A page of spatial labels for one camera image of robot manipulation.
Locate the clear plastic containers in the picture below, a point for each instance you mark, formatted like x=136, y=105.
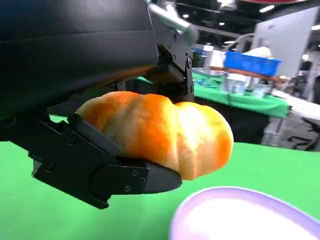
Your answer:
x=246, y=85

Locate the blue plastic bin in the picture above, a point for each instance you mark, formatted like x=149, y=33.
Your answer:
x=252, y=62

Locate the white booth panel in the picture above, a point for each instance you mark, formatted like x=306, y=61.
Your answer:
x=285, y=37

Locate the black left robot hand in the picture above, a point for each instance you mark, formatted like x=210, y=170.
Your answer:
x=75, y=50

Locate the orange white toy bread roll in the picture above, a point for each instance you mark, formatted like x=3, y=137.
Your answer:
x=162, y=130

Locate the green-covered background table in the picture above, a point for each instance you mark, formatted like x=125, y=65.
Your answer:
x=250, y=102

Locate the silver metal bar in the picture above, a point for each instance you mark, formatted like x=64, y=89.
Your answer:
x=172, y=17

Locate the lilac plate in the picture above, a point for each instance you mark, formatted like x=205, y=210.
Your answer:
x=240, y=217

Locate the green table cloth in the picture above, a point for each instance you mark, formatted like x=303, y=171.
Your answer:
x=262, y=165

